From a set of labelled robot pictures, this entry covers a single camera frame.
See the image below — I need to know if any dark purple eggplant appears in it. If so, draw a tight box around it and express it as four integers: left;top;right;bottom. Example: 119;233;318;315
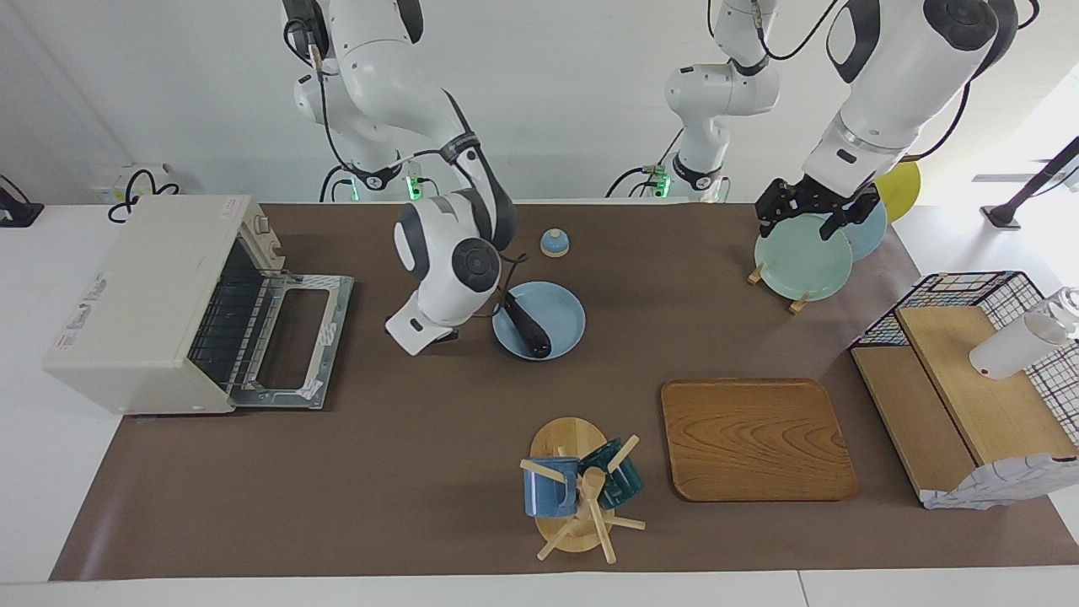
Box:
503;291;553;361

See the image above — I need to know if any light blue plate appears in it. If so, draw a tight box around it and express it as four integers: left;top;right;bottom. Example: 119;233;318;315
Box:
843;198;888;262
492;282;587;362

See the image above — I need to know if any glass oven door with handle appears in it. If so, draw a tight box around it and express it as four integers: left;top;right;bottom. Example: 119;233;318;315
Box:
228;270;355;411

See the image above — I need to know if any cream toaster oven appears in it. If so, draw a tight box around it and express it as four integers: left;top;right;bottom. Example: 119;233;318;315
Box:
42;196;287;416

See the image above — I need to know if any yellow plate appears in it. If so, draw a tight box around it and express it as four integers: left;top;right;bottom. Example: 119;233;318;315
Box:
872;160;921;224

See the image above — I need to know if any pale green plate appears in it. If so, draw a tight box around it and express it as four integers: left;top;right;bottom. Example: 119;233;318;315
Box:
754;212;854;302

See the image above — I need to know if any wooden plate rack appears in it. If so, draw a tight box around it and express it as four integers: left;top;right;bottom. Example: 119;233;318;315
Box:
747;263;810;314

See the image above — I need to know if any brown table mat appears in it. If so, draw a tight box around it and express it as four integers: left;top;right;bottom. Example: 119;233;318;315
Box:
49;202;1079;583

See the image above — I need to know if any wooden mug tree stand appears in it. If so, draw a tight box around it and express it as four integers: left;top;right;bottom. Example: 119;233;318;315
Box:
518;416;647;564

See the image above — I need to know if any blue mug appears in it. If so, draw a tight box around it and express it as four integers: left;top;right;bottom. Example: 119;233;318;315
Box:
523;456;582;518

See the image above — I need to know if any white cup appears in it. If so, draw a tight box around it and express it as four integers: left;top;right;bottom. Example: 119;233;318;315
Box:
969;287;1079;380

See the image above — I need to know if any rectangular wooden tray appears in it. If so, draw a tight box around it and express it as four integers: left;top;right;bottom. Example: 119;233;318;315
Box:
660;378;859;503

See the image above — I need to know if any dark green mug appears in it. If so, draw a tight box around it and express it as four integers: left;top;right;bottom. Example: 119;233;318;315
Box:
577;438;645;509

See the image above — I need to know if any wooden stepped shelf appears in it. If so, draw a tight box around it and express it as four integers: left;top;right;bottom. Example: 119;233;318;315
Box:
851;305;1079;507

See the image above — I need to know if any white patterned liner cloth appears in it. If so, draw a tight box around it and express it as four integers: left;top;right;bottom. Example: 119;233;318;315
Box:
921;453;1079;511

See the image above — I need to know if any white power adapter box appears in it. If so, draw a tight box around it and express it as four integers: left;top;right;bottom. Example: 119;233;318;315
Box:
91;163;180;222

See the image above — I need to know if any black wire basket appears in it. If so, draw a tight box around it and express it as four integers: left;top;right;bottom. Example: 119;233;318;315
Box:
850;271;1079;448

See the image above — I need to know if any black camera stand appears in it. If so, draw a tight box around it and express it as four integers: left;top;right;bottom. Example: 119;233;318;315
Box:
982;135;1079;230
0;175;45;228

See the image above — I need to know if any black base power cable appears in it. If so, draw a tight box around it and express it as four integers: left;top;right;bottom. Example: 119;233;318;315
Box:
607;126;679;199
319;164;359;203

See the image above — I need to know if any metal oven wire rack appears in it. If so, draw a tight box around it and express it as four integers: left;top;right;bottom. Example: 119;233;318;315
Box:
190;239;283;389

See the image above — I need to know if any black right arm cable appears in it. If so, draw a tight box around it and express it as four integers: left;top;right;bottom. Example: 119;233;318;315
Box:
285;17;530;320

